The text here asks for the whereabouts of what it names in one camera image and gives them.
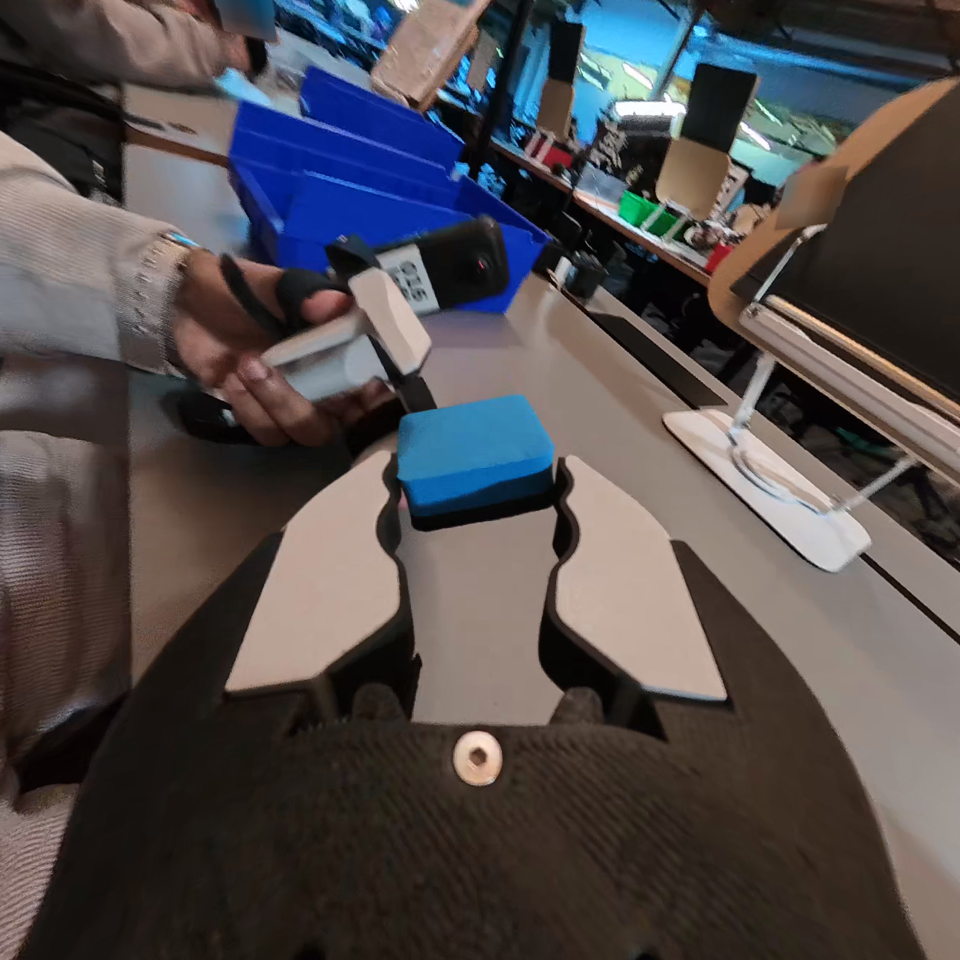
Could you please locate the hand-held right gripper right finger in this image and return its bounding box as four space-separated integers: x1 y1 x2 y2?
540 453 729 725

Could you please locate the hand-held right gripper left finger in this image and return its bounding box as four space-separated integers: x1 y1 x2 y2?
223 448 415 725

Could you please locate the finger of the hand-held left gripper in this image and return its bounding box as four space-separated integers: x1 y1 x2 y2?
348 267 440 415

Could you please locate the blue plastic bin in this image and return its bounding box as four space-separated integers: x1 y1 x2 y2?
227 99 554 318
298 64 468 172

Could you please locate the blue foam eraser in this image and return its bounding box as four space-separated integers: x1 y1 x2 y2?
396 394 558 533

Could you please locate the person's left hand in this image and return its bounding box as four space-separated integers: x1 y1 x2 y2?
172 251 400 450

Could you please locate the small black box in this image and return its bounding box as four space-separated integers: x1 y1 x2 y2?
553 249 610 299

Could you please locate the wooden workbench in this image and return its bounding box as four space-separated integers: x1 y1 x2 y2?
487 135 715 290

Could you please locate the white monitor stand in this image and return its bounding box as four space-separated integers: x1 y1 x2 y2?
662 352 921 573

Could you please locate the small green bin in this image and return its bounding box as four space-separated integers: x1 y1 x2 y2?
617 189 687 240

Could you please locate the brown cardboard piece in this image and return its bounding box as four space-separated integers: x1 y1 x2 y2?
369 0 490 114

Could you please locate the person's grey sweater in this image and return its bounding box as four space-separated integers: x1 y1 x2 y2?
0 358 135 960

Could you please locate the black panel with cardboard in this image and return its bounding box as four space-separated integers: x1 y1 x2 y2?
657 62 760 224

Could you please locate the monitor with cardboard hood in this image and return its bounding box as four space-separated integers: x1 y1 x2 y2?
707 75 960 486

